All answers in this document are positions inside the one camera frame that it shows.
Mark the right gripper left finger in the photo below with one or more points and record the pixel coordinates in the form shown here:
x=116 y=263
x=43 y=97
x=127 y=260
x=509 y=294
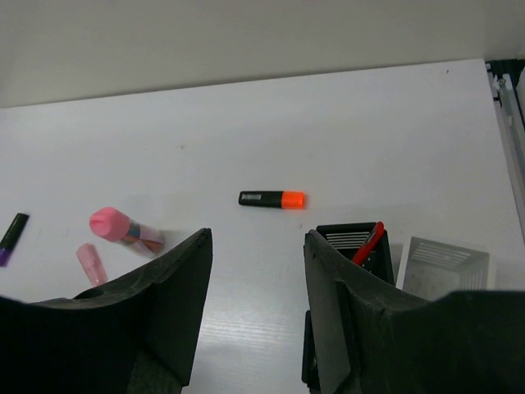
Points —
x=129 y=330

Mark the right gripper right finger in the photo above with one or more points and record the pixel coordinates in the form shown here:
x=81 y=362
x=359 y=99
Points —
x=363 y=340

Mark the red pen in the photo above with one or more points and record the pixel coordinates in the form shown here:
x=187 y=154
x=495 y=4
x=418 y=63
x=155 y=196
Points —
x=369 y=244

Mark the purple capped black highlighter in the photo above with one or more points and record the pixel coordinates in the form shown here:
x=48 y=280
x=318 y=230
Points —
x=12 y=236

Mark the black mesh pen holder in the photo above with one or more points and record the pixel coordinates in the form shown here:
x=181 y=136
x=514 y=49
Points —
x=347 y=238

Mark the white mesh container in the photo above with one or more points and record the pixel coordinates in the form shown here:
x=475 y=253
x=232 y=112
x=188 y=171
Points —
x=432 y=268

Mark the pink translucent cap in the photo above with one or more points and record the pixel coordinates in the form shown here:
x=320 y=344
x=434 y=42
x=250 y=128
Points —
x=92 y=264

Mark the pink capped clear bottle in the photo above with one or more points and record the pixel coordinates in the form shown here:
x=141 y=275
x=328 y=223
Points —
x=114 y=226

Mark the orange capped black highlighter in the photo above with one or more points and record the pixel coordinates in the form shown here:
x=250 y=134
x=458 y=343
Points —
x=284 y=199

